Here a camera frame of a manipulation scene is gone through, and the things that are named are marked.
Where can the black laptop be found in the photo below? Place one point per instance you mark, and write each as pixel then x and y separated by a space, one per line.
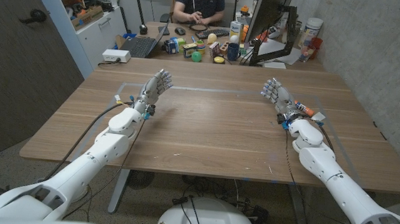
pixel 143 45

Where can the green ball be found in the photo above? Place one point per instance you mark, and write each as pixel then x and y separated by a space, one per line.
pixel 196 56

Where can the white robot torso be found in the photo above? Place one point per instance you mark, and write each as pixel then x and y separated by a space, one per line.
pixel 206 221

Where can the white egg toy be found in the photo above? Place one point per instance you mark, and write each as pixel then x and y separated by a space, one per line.
pixel 234 39

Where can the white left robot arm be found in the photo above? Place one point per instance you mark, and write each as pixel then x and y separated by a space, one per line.
pixel 84 167

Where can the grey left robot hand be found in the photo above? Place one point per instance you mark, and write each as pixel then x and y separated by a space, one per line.
pixel 153 88

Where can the person in dark polo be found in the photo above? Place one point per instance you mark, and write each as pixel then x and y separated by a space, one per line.
pixel 200 1

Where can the red cup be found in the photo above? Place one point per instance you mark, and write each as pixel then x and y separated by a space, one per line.
pixel 314 47

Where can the black keyboard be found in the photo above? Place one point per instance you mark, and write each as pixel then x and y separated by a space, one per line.
pixel 212 33

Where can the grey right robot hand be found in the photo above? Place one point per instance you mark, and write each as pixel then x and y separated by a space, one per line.
pixel 280 97

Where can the blue small box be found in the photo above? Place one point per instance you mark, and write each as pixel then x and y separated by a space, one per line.
pixel 171 46

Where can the white cylindrical canister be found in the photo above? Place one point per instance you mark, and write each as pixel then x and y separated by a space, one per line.
pixel 310 31

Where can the black computer mouse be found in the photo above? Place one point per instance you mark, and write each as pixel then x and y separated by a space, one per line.
pixel 180 31

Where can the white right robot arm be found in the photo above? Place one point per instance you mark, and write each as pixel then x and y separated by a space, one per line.
pixel 344 184

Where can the orange glue stick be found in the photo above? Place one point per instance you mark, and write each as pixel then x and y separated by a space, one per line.
pixel 304 108

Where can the yellow egg toy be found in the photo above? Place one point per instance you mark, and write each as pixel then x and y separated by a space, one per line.
pixel 212 38

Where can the cardboard box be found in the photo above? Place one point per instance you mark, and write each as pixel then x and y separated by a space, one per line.
pixel 87 17

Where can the white milk carton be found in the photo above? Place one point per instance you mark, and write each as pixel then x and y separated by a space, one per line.
pixel 235 30

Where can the white shelf cabinet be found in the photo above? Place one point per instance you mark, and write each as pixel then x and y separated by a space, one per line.
pixel 80 16

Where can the black computer monitor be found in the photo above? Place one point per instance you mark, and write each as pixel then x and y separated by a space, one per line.
pixel 268 11

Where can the yellow round toy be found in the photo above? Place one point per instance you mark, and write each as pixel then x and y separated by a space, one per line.
pixel 219 60

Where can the dark blue mug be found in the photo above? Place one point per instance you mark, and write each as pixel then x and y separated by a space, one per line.
pixel 233 51

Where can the white power strip box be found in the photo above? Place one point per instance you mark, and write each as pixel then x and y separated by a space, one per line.
pixel 116 55

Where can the white paper sheet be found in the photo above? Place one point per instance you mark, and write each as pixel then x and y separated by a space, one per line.
pixel 280 48

